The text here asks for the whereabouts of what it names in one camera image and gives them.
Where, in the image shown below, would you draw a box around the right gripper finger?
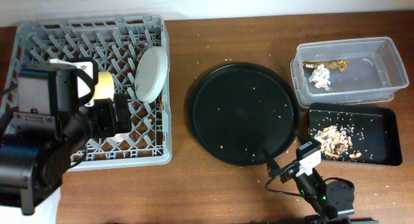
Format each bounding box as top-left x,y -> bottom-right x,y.
294,129 -> 311,146
262,148 -> 281,178

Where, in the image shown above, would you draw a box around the yellow bowl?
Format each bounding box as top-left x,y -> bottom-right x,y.
94,71 -> 114,100

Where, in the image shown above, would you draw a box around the food scraps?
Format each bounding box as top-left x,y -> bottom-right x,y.
311,125 -> 362,161

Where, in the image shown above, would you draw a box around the wooden chopstick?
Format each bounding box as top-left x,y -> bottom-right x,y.
158,96 -> 164,111

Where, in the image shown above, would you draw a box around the grey round plate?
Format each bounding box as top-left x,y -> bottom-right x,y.
134,47 -> 168,102

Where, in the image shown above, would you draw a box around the white tissue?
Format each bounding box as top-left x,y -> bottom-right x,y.
309,64 -> 331,91

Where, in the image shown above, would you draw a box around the brown snack wrapper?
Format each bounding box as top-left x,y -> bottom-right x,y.
301,60 -> 349,72

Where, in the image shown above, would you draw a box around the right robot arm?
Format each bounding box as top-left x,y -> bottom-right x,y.
262,130 -> 379,224

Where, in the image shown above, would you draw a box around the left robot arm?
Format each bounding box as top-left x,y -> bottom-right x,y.
1,58 -> 131,223

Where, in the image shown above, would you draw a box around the grey dishwasher rack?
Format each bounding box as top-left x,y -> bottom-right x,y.
0,14 -> 173,172

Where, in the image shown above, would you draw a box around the black rectangular tray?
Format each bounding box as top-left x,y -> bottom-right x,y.
309,103 -> 402,166

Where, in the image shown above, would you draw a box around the round black tray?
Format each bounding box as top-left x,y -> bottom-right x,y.
187,63 -> 301,166

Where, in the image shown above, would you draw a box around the clear plastic bin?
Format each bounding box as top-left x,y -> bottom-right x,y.
290,37 -> 409,108

